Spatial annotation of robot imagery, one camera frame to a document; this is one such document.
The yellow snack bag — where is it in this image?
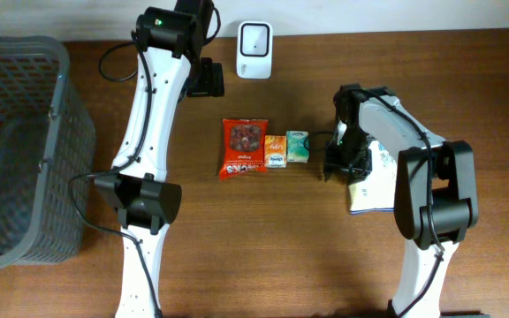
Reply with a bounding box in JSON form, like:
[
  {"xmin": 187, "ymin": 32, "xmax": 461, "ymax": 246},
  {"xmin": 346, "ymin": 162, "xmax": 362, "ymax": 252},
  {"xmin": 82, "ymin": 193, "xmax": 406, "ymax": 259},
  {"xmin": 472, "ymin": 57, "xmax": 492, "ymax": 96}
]
[{"xmin": 348, "ymin": 140, "xmax": 397, "ymax": 215}]

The green tissue pack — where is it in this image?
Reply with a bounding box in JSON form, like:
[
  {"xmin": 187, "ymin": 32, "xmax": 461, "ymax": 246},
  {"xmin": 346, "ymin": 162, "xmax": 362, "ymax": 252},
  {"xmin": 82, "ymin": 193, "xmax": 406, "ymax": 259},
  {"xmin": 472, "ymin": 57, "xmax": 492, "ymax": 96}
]
[{"xmin": 286, "ymin": 131, "xmax": 309, "ymax": 163}]

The red snack bag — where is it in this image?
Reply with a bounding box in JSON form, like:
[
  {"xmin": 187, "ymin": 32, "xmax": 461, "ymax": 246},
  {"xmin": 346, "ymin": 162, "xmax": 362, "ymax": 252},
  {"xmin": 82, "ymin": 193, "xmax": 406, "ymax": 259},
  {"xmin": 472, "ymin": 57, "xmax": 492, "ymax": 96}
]
[{"xmin": 219, "ymin": 118, "xmax": 268, "ymax": 180}]

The orange tissue pack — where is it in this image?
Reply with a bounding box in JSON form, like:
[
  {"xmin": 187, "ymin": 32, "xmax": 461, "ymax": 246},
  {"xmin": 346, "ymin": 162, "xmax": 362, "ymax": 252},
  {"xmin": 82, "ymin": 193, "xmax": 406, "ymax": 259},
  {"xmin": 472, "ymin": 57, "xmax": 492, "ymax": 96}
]
[{"xmin": 264, "ymin": 135, "xmax": 287, "ymax": 168}]

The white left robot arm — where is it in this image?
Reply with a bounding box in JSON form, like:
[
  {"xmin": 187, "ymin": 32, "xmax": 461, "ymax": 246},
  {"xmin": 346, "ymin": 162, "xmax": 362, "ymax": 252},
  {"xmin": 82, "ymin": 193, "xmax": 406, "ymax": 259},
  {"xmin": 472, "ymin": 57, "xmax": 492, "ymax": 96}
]
[{"xmin": 94, "ymin": 0, "xmax": 224, "ymax": 317}]

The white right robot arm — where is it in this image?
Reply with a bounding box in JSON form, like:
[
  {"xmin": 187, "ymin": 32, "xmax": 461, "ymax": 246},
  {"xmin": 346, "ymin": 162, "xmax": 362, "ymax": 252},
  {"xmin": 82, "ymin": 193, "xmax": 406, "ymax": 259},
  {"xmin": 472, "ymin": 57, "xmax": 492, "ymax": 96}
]
[{"xmin": 323, "ymin": 84, "xmax": 479, "ymax": 317}]

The white barcode scanner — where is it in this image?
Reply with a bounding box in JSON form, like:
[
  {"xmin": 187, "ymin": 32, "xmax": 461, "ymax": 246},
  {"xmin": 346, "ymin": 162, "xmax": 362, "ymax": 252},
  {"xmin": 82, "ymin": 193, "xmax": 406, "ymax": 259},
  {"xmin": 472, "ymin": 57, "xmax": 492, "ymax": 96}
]
[{"xmin": 236, "ymin": 20, "xmax": 274, "ymax": 80}]

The grey plastic basket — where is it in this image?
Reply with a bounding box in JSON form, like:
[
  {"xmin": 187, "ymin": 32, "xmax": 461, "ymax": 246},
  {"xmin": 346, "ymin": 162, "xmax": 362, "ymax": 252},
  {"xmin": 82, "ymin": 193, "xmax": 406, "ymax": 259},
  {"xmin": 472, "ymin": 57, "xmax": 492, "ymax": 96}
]
[{"xmin": 0, "ymin": 36, "xmax": 96, "ymax": 269}]

